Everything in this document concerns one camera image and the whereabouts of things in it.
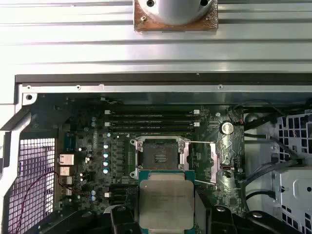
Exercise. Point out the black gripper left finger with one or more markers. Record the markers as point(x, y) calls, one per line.
point(122, 219)

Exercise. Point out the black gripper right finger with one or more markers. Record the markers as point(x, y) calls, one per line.
point(220, 219)

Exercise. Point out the silver green CPU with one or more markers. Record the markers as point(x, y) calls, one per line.
point(165, 200)

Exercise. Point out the metal socket cover frame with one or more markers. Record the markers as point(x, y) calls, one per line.
point(213, 161)

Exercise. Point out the CPU socket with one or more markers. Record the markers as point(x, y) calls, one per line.
point(148, 151)

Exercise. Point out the black RAM slot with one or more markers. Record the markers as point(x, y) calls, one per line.
point(151, 113)
point(151, 131)
point(151, 126)
point(151, 119)

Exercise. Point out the silver round capacitor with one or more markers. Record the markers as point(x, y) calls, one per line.
point(106, 146)
point(105, 171)
point(105, 163)
point(105, 155)

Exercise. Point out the internal USB port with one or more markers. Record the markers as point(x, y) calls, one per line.
point(226, 168)

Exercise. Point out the silver rear port block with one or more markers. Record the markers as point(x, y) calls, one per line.
point(67, 159)
point(65, 181)
point(65, 171)

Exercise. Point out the silver metal drive cage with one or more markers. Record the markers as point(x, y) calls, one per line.
point(295, 195)

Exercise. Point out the silver coin cell battery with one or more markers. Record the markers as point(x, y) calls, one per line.
point(227, 128)

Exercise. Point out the teal rear port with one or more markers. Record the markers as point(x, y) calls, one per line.
point(70, 142)

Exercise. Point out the green motherboard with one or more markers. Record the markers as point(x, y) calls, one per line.
point(207, 122)

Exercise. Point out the black silver PC case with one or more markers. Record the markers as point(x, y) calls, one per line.
point(146, 88)

